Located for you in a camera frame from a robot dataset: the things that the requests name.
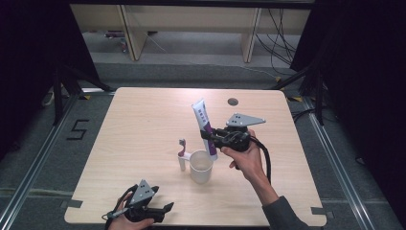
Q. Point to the black curtain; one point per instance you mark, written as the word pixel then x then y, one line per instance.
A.
pixel 28 64
pixel 367 80

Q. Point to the black metal stand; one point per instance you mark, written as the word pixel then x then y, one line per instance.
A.
pixel 58 96
pixel 319 96

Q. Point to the white object by stand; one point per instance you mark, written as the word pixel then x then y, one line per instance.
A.
pixel 48 99

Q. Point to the white and purple toothpaste tube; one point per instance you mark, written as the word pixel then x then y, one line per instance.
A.
pixel 202 118

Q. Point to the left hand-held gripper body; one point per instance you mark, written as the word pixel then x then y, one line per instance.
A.
pixel 142 193

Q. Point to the aluminium floor rail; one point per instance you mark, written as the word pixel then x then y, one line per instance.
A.
pixel 38 159
pixel 338 166

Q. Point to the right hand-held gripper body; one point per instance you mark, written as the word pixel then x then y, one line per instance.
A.
pixel 242 119

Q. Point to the pink and grey toothbrush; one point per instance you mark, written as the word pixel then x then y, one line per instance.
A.
pixel 182 148

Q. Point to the person's left hand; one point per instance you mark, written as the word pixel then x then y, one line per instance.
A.
pixel 119 223

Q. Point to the small colourful floor item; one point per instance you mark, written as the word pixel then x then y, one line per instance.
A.
pixel 123 45

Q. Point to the person's right hand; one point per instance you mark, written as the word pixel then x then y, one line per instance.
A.
pixel 250 163

